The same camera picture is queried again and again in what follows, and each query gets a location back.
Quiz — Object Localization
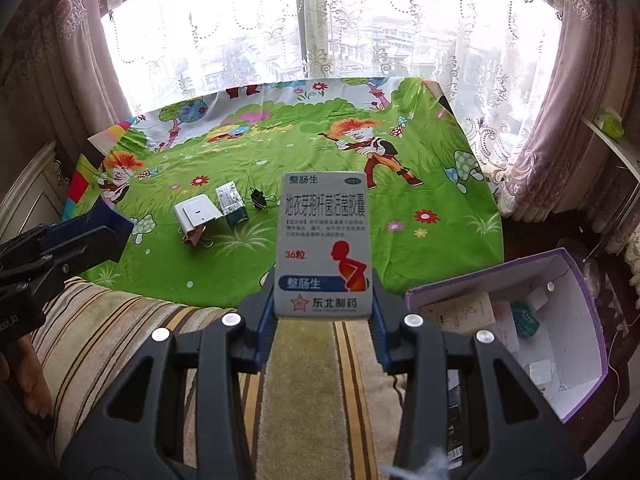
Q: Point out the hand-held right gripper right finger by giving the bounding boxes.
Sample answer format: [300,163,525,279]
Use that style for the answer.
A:
[367,272,586,480]

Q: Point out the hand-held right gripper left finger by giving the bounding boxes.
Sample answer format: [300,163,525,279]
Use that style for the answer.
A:
[60,270,281,480]

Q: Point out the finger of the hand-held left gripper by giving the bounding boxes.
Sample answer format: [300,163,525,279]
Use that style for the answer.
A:
[42,225,127,267]

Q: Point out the dark blue box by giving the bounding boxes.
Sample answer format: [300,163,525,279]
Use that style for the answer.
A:
[64,196,135,236]

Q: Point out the large beige carton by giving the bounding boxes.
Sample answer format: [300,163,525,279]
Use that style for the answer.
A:
[419,291,496,336]

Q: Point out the white medicine box red figure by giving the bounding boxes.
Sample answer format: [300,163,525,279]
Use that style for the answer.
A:
[274,171,373,320]

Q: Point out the purple cardboard box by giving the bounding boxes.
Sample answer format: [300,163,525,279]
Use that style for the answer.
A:
[405,247,610,423]

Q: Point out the person's left hand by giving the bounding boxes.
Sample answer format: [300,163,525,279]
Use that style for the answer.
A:
[0,350,53,426]

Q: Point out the cream cabinet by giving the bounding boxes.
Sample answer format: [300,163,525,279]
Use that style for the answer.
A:
[0,140,76,241]

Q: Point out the green cartoon printed blanket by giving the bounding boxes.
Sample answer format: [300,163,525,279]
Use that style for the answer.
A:
[62,76,503,308]

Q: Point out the black flat box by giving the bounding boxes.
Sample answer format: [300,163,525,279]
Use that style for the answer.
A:
[446,370,463,456]

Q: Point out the brown binder clip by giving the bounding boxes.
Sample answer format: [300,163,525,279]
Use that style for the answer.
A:
[181,226,213,248]

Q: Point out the white square box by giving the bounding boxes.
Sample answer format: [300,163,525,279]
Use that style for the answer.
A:
[173,194,223,235]

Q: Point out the small white teal box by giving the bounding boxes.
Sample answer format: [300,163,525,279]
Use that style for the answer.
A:
[215,181,249,227]

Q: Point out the teal crumpled packet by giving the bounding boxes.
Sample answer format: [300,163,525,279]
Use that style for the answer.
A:
[511,301,541,337]

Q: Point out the black binder clip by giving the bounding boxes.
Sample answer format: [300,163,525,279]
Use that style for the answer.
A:
[248,187,278,209]

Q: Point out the small white cube box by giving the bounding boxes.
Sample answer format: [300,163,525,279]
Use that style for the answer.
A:
[527,285,553,311]

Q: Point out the small white square pad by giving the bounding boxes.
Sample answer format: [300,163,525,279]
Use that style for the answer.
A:
[529,360,556,386]

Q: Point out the brown patterned drape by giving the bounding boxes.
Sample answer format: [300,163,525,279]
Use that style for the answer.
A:
[0,0,136,171]

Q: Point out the white shelf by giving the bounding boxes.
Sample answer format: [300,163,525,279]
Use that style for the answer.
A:
[582,117,640,181]

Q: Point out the white lace curtain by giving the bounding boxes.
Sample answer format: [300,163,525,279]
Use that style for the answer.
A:
[100,0,566,181]

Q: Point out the green tissue pack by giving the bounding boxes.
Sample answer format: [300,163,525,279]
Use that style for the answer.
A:
[595,109,626,142]

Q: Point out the mauve patterned drape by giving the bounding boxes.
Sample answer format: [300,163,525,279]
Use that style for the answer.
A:
[495,0,640,221]

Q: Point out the white cable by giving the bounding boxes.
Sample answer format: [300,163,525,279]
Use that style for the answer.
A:
[607,320,636,421]

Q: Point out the grey window frame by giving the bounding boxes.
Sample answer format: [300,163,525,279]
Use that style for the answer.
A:
[107,0,326,81]

